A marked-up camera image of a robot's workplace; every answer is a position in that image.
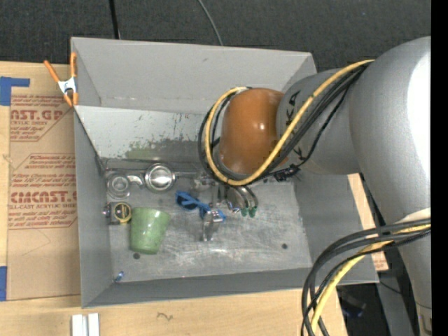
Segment silver metal cup with handle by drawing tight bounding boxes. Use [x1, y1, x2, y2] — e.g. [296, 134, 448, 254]
[126, 162, 176, 193]

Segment brown cardboard board, red print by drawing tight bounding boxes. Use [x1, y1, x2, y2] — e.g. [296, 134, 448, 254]
[0, 60, 83, 302]

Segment grey metal bin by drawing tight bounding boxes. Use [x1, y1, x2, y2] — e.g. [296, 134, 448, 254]
[69, 36, 381, 309]

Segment green cup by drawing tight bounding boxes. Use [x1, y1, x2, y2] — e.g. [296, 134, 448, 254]
[129, 206, 172, 256]

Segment black cylinder on white bracket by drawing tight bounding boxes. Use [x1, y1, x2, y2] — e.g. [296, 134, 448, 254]
[273, 165, 301, 183]

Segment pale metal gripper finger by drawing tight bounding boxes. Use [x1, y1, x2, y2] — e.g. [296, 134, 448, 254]
[202, 209, 225, 242]
[190, 175, 215, 193]

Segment blue sunglasses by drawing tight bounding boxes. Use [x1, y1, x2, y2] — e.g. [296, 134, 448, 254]
[174, 190, 227, 223]

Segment black and yellow round tool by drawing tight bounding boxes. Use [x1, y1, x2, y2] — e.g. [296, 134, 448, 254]
[102, 201, 134, 225]

